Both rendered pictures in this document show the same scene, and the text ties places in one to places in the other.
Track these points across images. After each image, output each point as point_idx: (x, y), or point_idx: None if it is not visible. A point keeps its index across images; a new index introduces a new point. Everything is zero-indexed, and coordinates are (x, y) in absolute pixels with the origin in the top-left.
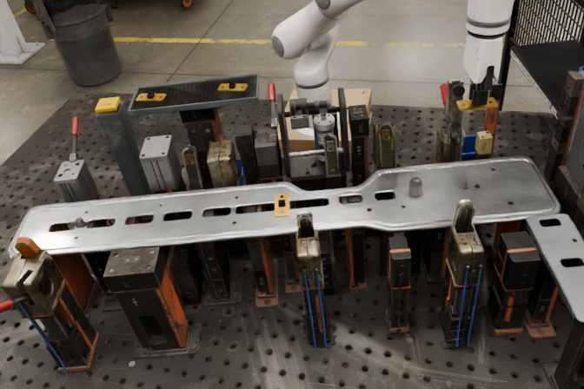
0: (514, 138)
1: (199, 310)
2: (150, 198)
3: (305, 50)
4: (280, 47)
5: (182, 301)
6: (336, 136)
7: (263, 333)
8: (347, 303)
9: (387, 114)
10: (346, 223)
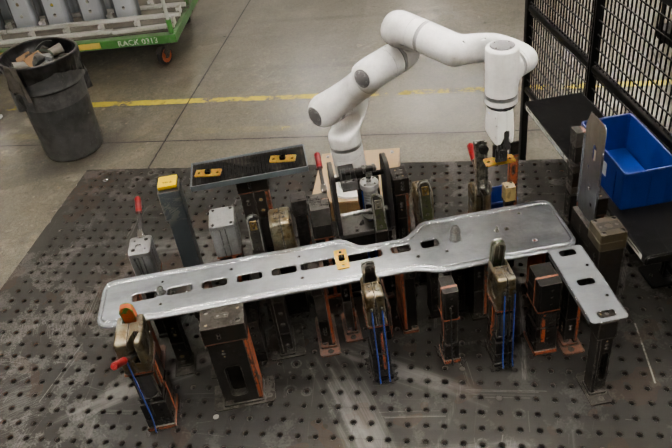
0: (538, 185)
1: (268, 365)
2: (220, 264)
3: (340, 119)
4: (317, 117)
5: None
6: None
7: (332, 378)
8: (403, 344)
9: (416, 171)
10: (400, 269)
